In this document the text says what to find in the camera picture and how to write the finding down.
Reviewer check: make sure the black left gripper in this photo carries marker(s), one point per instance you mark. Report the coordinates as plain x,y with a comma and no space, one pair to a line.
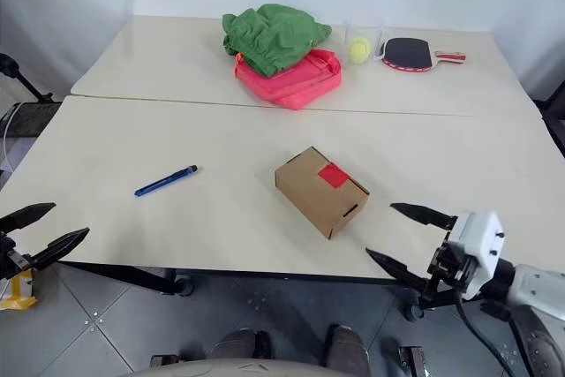
11,262

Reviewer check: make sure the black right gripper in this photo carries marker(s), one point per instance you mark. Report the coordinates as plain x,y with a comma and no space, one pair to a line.
448,275

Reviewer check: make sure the brown cardboard box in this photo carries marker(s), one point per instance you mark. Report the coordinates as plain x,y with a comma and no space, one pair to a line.
309,196

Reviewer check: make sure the blue marker pen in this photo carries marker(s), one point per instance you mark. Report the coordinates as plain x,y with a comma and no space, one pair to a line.
165,181

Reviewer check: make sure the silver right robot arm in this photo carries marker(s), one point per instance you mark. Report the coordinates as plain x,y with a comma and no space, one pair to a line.
536,282

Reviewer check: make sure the black table caster wheel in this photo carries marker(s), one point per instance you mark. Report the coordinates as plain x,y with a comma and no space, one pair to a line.
184,287
414,311

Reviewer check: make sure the yellow floor object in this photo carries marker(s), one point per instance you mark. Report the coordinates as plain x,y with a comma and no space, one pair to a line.
17,295

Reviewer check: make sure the black table leg bar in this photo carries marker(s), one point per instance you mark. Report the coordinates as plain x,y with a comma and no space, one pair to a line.
123,275

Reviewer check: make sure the red tape square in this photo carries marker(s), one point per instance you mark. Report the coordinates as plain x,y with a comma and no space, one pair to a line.
334,175

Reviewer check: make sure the black low platform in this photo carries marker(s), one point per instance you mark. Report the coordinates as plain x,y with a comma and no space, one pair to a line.
31,118

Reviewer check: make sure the dark rounded shape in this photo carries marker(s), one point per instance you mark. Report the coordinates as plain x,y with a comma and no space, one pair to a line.
348,350
240,344

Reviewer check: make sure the black tripod stand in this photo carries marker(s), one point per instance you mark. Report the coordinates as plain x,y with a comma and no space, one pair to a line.
24,81

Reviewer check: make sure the black table tennis paddle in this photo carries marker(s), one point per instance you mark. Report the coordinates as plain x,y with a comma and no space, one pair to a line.
406,53

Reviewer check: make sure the pink folded cloth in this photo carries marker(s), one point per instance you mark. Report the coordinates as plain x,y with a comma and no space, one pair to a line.
304,83

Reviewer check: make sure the yellow tennis ball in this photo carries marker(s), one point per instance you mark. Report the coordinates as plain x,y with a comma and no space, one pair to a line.
359,50

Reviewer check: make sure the grey robot torso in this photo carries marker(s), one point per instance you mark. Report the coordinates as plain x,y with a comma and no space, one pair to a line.
229,368

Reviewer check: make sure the clear plastic measuring cup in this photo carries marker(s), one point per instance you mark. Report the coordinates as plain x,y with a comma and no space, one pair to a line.
353,29

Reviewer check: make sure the green crumpled cloth garment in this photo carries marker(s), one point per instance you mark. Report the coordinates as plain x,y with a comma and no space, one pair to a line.
273,32

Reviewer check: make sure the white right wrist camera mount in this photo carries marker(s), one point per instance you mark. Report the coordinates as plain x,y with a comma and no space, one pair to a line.
481,231

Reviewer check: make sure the metal floor bracket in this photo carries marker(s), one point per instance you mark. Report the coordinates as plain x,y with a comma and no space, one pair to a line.
411,361
163,359

